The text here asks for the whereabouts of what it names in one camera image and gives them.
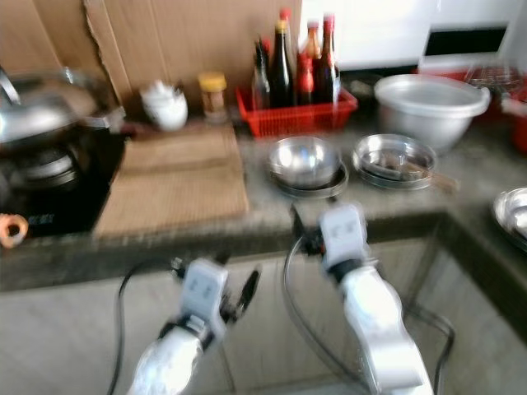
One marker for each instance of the wooden chopstick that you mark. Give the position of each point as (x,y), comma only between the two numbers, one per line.
(445,179)
(445,183)

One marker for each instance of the white ceramic condiment jar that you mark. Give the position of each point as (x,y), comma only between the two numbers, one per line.
(163,105)

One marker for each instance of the small corrugated cardboard mat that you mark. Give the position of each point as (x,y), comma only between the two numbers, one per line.
(173,148)

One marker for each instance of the small dark bottle red label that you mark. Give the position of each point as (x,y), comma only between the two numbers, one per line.
(306,82)

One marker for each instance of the flat steel plate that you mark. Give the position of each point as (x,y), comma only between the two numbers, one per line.
(313,194)

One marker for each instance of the large aluminium pot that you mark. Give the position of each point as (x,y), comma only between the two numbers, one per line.
(432,107)

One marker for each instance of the clear bottle red cap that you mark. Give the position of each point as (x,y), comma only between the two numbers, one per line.
(286,12)

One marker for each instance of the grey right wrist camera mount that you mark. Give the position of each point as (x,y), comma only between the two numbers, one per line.
(342,234)

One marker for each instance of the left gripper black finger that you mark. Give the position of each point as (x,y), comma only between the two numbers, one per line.
(249,290)

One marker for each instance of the amber bottle red cap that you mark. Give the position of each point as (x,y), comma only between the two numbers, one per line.
(310,41)

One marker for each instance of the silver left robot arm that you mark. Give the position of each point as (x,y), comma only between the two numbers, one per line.
(165,370)

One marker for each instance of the red plastic basin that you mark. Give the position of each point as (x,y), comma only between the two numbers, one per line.
(520,123)

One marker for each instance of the red plastic tray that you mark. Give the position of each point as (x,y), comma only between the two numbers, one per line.
(440,74)

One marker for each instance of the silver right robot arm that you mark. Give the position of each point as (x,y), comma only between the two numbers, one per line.
(387,329)

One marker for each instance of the plain brown wall sheet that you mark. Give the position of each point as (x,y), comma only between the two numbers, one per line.
(41,33)

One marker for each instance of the torn cardboard wall sheet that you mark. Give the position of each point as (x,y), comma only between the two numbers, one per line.
(181,37)

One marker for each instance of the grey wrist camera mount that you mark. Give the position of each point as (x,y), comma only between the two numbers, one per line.
(342,234)
(202,292)

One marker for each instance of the black gas stove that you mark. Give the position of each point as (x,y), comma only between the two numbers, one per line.
(66,202)

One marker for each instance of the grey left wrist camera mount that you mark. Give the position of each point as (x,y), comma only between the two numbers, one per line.
(202,292)

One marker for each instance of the steel wok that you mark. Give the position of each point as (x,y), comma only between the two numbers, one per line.
(103,103)

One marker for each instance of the tall dark bottle red cap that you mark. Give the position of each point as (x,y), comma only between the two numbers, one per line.
(329,62)

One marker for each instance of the deep steel bowl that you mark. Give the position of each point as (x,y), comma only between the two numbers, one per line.
(305,160)

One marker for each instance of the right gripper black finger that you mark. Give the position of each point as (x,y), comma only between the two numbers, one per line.
(296,217)

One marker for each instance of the large corrugated cardboard mat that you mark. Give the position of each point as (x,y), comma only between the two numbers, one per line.
(173,202)

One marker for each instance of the clear bottle black pump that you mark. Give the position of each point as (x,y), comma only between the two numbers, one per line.
(262,78)

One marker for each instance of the glass jar yellow lid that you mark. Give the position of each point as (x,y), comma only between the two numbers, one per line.
(212,95)

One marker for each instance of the small dark bowl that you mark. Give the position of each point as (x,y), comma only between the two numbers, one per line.
(362,84)

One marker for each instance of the red plastic bottle basket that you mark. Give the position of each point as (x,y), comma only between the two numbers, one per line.
(296,119)

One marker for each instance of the tall dark bottle yellow cap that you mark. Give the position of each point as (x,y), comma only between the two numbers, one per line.
(282,66)

